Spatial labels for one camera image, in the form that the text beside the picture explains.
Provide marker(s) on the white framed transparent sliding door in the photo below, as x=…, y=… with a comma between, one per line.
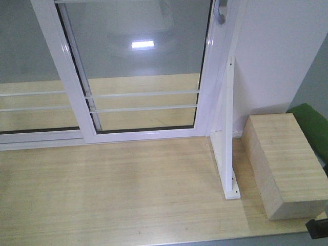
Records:
x=135, y=70

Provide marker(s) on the silver door handle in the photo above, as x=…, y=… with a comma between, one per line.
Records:
x=220, y=11

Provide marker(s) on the white diagonal support brace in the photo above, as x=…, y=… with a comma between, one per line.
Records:
x=222, y=140

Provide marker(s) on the light wooden block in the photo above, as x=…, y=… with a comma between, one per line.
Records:
x=289, y=177

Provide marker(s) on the green cloth bag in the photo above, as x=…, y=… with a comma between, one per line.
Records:
x=314, y=127

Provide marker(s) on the white fixed window frame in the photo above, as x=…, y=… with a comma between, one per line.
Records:
x=41, y=94

